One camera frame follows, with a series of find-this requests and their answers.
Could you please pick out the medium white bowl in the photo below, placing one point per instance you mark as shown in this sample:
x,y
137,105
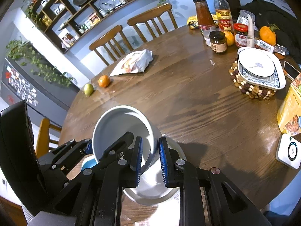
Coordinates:
x,y
151,189

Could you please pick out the blue square plate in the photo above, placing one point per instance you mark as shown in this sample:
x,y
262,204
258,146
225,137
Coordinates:
x,y
88,162

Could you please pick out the red sauce bottle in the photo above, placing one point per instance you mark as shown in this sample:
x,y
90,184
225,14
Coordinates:
x,y
205,19

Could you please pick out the small white jar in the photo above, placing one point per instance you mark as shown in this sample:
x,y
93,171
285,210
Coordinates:
x,y
207,37

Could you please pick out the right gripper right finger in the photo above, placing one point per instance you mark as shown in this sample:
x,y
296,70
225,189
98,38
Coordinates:
x,y
206,194

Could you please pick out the white tube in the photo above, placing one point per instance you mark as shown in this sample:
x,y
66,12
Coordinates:
x,y
250,33

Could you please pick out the dark lid sauce jar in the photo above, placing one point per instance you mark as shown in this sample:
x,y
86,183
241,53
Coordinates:
x,y
218,42

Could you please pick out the orange fruit with leaf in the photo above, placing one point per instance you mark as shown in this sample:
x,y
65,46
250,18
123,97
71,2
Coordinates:
x,y
268,35

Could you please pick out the green pear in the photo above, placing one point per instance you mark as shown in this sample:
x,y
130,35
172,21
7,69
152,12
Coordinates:
x,y
88,89

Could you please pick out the white oval plate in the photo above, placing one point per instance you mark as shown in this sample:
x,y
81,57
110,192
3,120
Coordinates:
x,y
257,62

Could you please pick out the wall shelf with jars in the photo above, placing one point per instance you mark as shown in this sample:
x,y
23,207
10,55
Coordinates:
x,y
65,22

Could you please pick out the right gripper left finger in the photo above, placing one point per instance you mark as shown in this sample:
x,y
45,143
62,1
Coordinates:
x,y
118,168

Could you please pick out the yellow snack packet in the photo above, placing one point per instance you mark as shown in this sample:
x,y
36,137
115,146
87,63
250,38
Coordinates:
x,y
192,22

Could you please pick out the orange tangerine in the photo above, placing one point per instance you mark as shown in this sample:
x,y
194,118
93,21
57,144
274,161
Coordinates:
x,y
104,81

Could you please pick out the blue patterned square dish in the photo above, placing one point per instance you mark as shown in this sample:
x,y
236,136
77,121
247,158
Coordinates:
x,y
275,82

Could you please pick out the side wooden chair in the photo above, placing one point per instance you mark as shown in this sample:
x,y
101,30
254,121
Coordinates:
x,y
43,139

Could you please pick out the beaded wooden trivet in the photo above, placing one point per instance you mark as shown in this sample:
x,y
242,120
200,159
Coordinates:
x,y
252,91

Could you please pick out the hanging green plant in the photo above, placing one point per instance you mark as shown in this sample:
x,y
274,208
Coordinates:
x,y
25,53

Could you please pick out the right wooden chair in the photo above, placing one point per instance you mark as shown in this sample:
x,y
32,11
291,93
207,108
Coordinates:
x,y
151,15

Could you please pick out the white snack bag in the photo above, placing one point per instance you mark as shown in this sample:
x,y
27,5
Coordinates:
x,y
135,62

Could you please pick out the smartphone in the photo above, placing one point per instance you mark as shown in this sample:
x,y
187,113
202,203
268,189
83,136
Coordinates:
x,y
291,72

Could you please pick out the vinegar bottle yellow cap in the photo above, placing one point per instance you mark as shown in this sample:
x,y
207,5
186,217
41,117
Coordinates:
x,y
224,16

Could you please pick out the red lid chili jar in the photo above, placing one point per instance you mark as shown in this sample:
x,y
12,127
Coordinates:
x,y
240,33

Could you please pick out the white round-button device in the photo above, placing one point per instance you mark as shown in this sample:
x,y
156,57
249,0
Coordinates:
x,y
288,151

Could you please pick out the yellow nut box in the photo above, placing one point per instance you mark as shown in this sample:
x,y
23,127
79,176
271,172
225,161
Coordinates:
x,y
288,116

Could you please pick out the black jacket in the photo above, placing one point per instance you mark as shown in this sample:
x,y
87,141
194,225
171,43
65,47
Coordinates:
x,y
288,30

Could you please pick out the white ramekin cup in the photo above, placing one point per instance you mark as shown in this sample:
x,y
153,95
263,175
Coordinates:
x,y
121,119

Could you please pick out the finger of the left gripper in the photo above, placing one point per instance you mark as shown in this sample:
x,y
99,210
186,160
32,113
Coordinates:
x,y
57,164

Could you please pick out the left wooden chair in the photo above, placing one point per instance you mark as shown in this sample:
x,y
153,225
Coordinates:
x,y
110,44

